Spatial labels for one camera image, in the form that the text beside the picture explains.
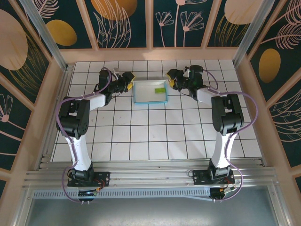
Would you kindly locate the small green packet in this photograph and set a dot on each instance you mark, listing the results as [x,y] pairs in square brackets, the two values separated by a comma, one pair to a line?
[160,90]

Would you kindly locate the white and blue paper box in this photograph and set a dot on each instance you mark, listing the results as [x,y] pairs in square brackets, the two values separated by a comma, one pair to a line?
[145,96]

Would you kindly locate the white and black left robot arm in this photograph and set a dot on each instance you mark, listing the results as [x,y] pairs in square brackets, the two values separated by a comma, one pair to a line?
[81,153]

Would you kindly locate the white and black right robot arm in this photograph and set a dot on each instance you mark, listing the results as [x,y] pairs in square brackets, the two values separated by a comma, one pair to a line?
[221,150]

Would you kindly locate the panel with pink flowers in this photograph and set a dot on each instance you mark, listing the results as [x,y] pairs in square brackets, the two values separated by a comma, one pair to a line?
[178,35]

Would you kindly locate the panel with orange disc, leaves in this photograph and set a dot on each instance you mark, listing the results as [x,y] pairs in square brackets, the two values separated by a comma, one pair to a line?
[113,14]

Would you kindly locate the panel with small yellow oval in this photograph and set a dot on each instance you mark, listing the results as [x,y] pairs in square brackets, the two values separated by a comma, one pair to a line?
[61,33]

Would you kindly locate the panel with oval and feather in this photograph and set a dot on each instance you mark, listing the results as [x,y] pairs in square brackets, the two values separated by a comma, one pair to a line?
[270,66]

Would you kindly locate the panel with fern leaves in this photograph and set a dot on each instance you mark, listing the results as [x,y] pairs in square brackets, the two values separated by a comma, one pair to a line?
[289,122]

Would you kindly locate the black right controller board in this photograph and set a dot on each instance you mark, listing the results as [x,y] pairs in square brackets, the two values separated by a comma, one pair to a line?
[217,193]

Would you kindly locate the black controller board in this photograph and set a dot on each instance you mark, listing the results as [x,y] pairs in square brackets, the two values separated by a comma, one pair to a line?
[217,193]
[87,193]

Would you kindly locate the panel with single flower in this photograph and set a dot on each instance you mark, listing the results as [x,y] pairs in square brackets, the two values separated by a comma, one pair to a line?
[14,131]

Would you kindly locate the black left controller board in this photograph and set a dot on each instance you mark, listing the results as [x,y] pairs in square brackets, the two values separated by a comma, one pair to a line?
[87,193]

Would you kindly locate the panel with large pale disc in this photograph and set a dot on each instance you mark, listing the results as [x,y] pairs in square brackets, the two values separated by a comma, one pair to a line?
[11,40]

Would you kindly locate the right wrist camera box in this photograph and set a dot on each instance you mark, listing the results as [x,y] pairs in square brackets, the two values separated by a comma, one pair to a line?
[186,73]

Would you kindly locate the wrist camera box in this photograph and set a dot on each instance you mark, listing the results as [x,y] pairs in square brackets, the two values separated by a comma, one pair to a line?
[116,71]
[186,73]

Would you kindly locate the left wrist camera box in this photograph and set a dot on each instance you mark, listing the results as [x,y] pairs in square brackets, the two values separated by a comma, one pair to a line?
[116,71]

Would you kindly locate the aluminium side rail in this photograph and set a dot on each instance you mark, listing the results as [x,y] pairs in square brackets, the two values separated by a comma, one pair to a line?
[67,77]

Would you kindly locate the aluminium corner post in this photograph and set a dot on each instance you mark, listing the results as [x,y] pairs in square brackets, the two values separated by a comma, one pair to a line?
[44,30]
[254,30]

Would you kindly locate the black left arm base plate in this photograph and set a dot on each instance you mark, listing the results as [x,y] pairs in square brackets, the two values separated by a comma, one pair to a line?
[103,176]

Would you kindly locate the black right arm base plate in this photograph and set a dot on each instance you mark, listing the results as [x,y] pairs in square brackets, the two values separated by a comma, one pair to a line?
[200,176]

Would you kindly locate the aluminium mounting rail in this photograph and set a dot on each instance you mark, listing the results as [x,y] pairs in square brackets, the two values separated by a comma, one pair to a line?
[152,175]

